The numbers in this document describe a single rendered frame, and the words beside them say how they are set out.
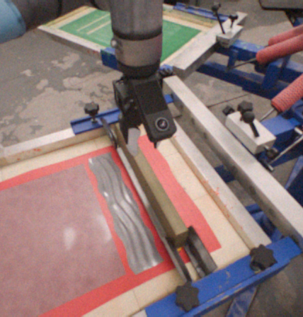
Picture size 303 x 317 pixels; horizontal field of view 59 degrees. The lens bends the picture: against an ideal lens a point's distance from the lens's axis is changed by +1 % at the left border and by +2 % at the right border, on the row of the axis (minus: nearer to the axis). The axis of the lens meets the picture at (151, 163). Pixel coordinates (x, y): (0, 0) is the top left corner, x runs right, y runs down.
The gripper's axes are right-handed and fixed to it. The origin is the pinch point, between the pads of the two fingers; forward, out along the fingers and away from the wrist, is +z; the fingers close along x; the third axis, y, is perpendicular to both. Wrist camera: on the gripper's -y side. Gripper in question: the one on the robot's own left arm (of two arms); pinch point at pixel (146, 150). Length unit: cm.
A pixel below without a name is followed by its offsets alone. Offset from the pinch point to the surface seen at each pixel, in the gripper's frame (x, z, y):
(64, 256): 23.8, 16.8, -7.2
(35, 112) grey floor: 30, 111, 180
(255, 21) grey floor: -272, 112, 248
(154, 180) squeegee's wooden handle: -0.1, 6.4, -3.9
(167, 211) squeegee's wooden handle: 0.8, 6.4, -12.0
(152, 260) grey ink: 6.4, 16.6, -16.6
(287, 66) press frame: -68, 10, 25
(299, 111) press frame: -50, 8, 2
